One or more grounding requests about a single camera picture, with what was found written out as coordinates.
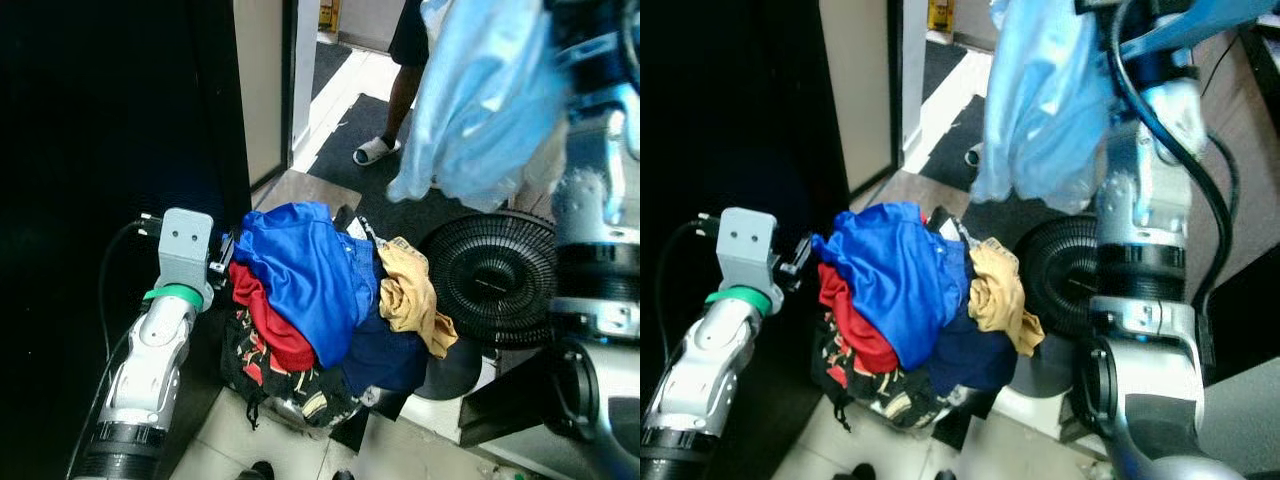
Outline light blue garment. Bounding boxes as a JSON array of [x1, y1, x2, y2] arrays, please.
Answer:
[[969, 0, 1123, 217], [387, 0, 567, 213]]

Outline red garment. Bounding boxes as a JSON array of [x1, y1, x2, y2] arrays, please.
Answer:
[[817, 261, 902, 377], [227, 261, 317, 374]]

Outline royal blue shirt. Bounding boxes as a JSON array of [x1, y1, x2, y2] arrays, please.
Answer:
[[811, 201, 972, 372], [234, 201, 382, 370]]

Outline black patterned garment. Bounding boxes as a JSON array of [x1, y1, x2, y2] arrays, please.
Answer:
[[811, 308, 953, 433], [219, 303, 363, 433]]

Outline beige door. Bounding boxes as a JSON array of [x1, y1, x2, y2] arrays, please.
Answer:
[[232, 0, 297, 193], [818, 0, 903, 198]]

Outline dark grey floor mat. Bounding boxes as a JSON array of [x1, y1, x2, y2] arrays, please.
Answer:
[[299, 93, 536, 243], [918, 93, 1081, 241]]

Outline tan yellow garment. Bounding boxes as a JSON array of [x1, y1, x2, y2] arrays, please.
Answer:
[[967, 238, 1047, 359], [377, 236, 460, 360]]

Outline navy blue garment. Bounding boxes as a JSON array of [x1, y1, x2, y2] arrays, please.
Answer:
[[339, 298, 432, 397], [924, 298, 1022, 397]]

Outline person's bare leg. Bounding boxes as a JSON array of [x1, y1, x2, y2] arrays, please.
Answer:
[[378, 0, 433, 151]]

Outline grey round fan base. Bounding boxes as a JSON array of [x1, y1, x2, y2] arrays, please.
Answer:
[[1009, 334, 1072, 400], [414, 338, 483, 402]]

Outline black round fan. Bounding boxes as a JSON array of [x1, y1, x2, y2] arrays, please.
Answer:
[[1011, 214, 1102, 343], [417, 209, 558, 350]]

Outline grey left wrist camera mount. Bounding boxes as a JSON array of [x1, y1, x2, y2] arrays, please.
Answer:
[[157, 208, 217, 301], [714, 207, 784, 293]]

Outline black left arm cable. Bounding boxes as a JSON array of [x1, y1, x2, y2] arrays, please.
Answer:
[[642, 214, 719, 401], [66, 214, 163, 479]]

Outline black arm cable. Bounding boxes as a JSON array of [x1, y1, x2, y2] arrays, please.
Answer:
[[642, 214, 719, 401], [1104, 0, 1239, 311], [66, 214, 163, 479]]

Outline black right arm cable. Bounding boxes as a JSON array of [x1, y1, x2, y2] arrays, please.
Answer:
[[1104, 0, 1239, 311]]

